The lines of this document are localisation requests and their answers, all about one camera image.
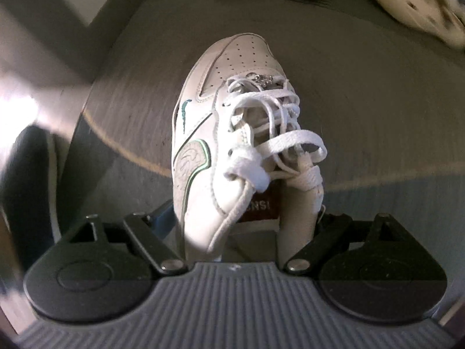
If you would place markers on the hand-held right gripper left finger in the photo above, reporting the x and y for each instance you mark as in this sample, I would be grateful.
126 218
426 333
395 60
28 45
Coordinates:
164 221

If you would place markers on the white sneaker teal logo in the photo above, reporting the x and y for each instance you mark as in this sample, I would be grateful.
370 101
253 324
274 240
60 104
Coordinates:
227 203

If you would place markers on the cream perforated shoe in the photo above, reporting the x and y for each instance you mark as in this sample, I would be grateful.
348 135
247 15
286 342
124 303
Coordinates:
417 3

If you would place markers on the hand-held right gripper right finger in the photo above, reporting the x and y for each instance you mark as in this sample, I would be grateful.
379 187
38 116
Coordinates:
328 232

